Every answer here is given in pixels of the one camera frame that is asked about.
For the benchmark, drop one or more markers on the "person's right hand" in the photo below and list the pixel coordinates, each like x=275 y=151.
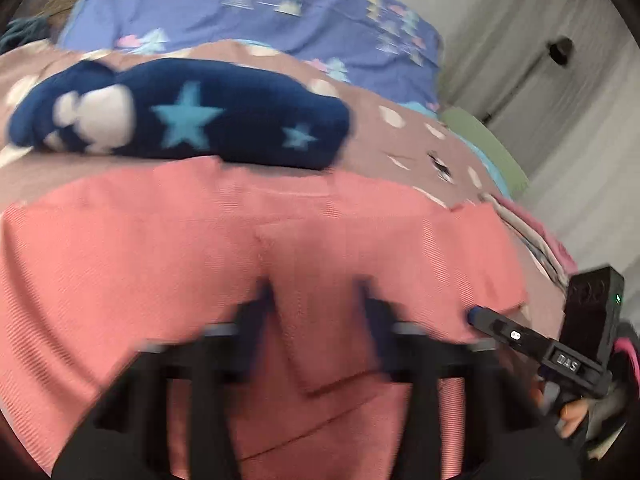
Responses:
x=570 y=412

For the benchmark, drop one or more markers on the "brown dotted blanket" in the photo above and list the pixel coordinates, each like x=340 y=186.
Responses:
x=395 y=145

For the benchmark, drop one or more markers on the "navy star-print fleece garment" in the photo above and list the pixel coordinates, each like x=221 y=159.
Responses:
x=225 y=110

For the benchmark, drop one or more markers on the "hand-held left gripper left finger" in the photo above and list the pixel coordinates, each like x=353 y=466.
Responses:
x=251 y=332

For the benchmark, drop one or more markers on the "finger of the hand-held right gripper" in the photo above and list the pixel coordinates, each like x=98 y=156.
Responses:
x=505 y=330

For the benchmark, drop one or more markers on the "light blue sheet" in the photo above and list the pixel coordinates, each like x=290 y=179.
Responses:
x=492 y=170

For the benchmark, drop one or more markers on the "green pillow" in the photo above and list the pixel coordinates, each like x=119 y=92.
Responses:
x=487 y=142

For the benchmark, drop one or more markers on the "stack of folded clothes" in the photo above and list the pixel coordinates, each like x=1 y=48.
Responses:
x=535 y=240

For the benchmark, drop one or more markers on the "grey curtain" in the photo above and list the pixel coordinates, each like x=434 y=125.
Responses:
x=550 y=125

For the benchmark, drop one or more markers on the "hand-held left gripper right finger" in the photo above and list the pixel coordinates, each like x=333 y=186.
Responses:
x=381 y=321

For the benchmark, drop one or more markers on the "person's right forearm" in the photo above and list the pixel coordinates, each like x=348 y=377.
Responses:
x=612 y=410

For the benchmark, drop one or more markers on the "blue tree-print duvet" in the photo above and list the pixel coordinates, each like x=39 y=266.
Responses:
x=210 y=5

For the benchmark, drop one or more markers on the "black floor lamp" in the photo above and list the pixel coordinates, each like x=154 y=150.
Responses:
x=561 y=50

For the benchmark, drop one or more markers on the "dark teal cloth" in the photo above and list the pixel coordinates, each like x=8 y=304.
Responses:
x=22 y=32

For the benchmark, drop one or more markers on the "pink knitted garment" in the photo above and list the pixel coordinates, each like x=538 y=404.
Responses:
x=150 y=240

